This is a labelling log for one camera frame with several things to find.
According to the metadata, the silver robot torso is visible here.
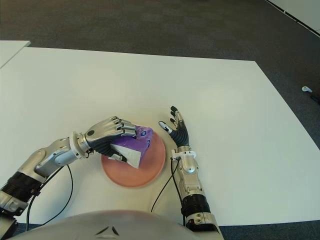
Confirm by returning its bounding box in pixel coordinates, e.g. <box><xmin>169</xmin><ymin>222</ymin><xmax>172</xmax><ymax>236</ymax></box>
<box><xmin>4</xmin><ymin>209</ymin><xmax>198</xmax><ymax>240</ymax></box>

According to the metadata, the white neighbouring table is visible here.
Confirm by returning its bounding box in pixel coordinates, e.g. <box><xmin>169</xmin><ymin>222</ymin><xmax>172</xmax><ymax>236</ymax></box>
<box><xmin>0</xmin><ymin>40</ymin><xmax>31</xmax><ymax>69</ymax></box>

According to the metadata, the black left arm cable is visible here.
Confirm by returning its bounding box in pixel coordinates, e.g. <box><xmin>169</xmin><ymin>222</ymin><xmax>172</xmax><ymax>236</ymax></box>
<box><xmin>26</xmin><ymin>163</ymin><xmax>74</xmax><ymax>232</ymax></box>

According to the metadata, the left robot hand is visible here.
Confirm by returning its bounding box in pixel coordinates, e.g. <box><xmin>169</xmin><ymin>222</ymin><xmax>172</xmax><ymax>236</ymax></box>
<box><xmin>83</xmin><ymin>115</ymin><xmax>138</xmax><ymax>162</ymax></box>

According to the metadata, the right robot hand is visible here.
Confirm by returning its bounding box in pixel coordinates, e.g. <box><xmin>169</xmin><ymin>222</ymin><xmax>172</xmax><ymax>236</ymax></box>
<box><xmin>158</xmin><ymin>105</ymin><xmax>191</xmax><ymax>148</ymax></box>

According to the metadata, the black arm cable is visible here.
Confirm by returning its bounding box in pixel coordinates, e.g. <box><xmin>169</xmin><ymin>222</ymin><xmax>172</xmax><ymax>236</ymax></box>
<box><xmin>150</xmin><ymin>158</ymin><xmax>182</xmax><ymax>213</ymax></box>
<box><xmin>26</xmin><ymin>163</ymin><xmax>74</xmax><ymax>232</ymax></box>

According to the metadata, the pink round plate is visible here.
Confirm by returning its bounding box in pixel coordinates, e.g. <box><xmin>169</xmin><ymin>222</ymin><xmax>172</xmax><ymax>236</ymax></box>
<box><xmin>100</xmin><ymin>129</ymin><xmax>167</xmax><ymax>188</ymax></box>

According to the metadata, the purple tissue paper pack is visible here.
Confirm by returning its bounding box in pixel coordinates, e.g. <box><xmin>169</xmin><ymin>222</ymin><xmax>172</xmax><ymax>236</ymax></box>
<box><xmin>107</xmin><ymin>126</ymin><xmax>154</xmax><ymax>169</ymax></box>

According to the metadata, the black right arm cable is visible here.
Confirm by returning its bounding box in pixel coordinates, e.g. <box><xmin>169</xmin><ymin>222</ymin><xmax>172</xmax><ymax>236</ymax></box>
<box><xmin>150</xmin><ymin>158</ymin><xmax>182</xmax><ymax>213</ymax></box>

